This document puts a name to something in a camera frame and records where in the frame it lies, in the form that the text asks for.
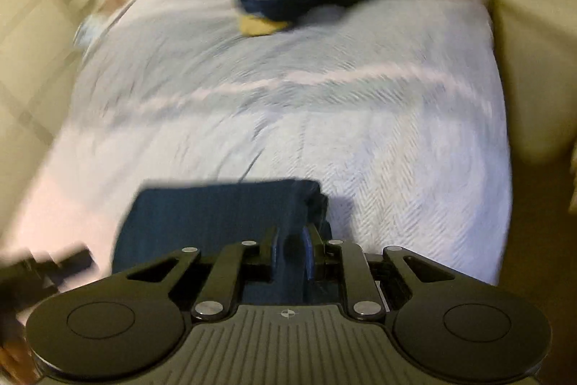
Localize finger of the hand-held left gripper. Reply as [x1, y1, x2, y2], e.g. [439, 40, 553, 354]
[49, 246, 94, 281]

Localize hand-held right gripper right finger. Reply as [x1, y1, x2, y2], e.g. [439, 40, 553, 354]
[303, 226, 456, 319]

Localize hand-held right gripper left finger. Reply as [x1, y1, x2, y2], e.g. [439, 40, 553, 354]
[126, 227, 278, 320]

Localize dark blue jeans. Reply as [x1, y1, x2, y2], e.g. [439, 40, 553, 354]
[112, 179, 333, 305]

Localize pink and grey blanket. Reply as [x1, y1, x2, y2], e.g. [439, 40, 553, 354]
[11, 0, 515, 289]

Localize cream wardrobe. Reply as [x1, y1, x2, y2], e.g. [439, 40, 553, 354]
[0, 0, 149, 196]

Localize cream upholstered furniture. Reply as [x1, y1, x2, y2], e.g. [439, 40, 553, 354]
[469, 0, 577, 167]

